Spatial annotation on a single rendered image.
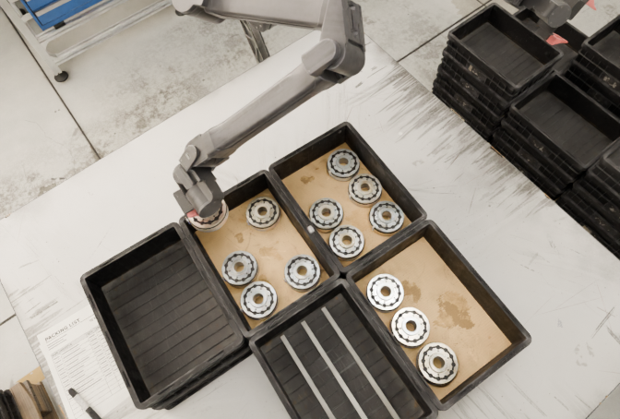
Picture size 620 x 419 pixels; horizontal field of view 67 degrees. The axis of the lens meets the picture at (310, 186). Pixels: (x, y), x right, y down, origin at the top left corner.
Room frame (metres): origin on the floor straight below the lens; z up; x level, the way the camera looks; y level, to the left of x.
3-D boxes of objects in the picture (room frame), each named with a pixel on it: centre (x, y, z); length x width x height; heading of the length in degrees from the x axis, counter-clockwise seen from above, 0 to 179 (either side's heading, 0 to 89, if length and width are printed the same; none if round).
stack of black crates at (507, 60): (1.38, -0.89, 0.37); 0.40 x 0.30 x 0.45; 33
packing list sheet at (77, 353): (0.20, 0.70, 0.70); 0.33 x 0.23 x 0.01; 33
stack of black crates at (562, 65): (1.60, -1.22, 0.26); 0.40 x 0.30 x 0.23; 33
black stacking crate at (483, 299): (0.24, -0.30, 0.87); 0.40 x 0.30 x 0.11; 29
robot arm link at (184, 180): (0.50, 0.27, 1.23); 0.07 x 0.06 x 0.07; 33
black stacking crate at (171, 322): (0.29, 0.42, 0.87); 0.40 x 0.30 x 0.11; 29
